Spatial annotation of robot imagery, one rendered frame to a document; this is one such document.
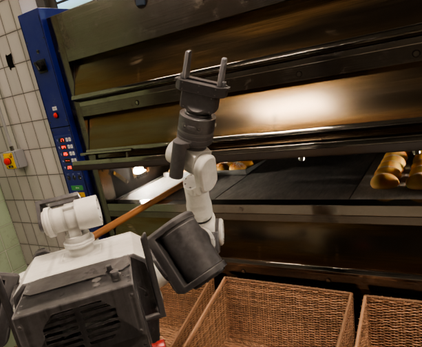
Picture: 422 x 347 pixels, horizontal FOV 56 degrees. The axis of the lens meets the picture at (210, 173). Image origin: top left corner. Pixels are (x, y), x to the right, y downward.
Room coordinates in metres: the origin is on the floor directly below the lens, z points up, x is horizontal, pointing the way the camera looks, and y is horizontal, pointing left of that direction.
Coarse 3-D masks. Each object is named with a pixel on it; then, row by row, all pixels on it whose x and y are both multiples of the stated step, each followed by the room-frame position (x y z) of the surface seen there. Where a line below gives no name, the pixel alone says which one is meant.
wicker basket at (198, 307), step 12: (168, 288) 1.75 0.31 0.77; (204, 288) 1.56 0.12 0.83; (168, 300) 1.74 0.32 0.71; (180, 300) 1.70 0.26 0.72; (204, 300) 1.55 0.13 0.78; (168, 312) 1.73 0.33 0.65; (180, 312) 1.69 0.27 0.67; (192, 312) 1.46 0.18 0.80; (168, 324) 1.72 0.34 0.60; (180, 324) 1.68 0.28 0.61; (192, 324) 1.45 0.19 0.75; (180, 336) 1.38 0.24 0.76
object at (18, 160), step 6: (18, 150) 2.25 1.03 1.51; (6, 156) 2.25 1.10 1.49; (12, 156) 2.22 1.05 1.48; (18, 156) 2.24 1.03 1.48; (24, 156) 2.27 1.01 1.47; (12, 162) 2.23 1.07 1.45; (18, 162) 2.23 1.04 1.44; (24, 162) 2.26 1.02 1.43; (12, 168) 2.24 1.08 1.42; (18, 168) 2.23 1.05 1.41
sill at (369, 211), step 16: (112, 208) 1.96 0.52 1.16; (128, 208) 1.90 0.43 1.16; (160, 208) 1.78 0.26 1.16; (176, 208) 1.73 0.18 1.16; (224, 208) 1.59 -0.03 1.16; (240, 208) 1.55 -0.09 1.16; (256, 208) 1.51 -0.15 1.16; (272, 208) 1.47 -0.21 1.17; (288, 208) 1.44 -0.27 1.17; (304, 208) 1.40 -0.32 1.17; (320, 208) 1.37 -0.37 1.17; (336, 208) 1.34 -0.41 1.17; (352, 208) 1.31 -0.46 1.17; (368, 208) 1.28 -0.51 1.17; (384, 208) 1.25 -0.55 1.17; (400, 208) 1.22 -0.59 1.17; (416, 208) 1.20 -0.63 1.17
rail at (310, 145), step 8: (392, 136) 1.10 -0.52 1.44; (400, 136) 1.09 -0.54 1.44; (408, 136) 1.08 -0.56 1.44; (416, 136) 1.06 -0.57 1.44; (296, 144) 1.26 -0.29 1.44; (304, 144) 1.24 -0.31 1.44; (312, 144) 1.23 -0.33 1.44; (320, 144) 1.21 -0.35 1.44; (328, 144) 1.20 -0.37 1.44; (336, 144) 1.18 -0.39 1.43; (344, 144) 1.17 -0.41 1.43; (352, 144) 1.16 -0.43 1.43; (360, 144) 1.14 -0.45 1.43; (368, 144) 1.13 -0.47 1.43; (376, 144) 1.12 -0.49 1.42; (216, 152) 1.42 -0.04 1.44; (224, 152) 1.40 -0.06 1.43; (232, 152) 1.38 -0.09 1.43; (240, 152) 1.37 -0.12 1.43; (248, 152) 1.35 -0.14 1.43; (256, 152) 1.33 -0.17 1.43; (88, 160) 1.80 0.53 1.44; (96, 160) 1.77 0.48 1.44; (104, 160) 1.74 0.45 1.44; (112, 160) 1.71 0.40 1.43; (120, 160) 1.68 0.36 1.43; (128, 160) 1.66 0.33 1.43; (136, 160) 1.63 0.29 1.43; (144, 160) 1.61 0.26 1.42
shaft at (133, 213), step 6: (174, 186) 1.93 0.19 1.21; (180, 186) 1.96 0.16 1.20; (162, 192) 1.86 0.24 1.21; (168, 192) 1.87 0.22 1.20; (174, 192) 1.92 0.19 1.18; (156, 198) 1.80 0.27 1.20; (162, 198) 1.83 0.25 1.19; (144, 204) 1.73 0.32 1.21; (150, 204) 1.76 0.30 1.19; (132, 210) 1.68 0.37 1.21; (138, 210) 1.69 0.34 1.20; (144, 210) 1.72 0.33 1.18; (120, 216) 1.62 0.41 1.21; (126, 216) 1.63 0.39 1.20; (132, 216) 1.66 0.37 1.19; (114, 222) 1.57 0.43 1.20; (120, 222) 1.59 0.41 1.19; (102, 228) 1.52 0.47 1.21; (108, 228) 1.54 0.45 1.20; (96, 234) 1.48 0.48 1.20; (102, 234) 1.51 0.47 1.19
